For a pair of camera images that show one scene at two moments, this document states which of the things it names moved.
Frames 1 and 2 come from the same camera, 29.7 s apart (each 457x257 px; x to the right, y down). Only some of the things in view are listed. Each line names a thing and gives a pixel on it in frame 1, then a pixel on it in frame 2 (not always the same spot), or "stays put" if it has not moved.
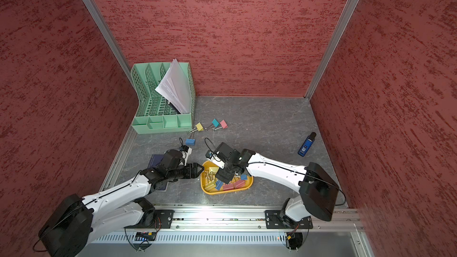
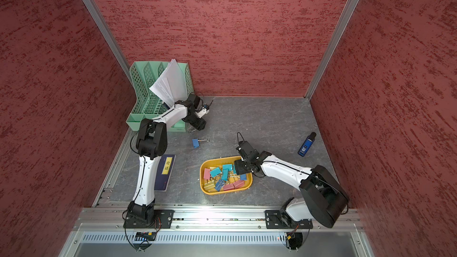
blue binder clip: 219,184 stays put
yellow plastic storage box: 210,185 stays put
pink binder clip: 224,124 -> 206,174
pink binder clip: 239,184 stays put
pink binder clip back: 228,187 stays put
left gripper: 189,167 -> 199,124
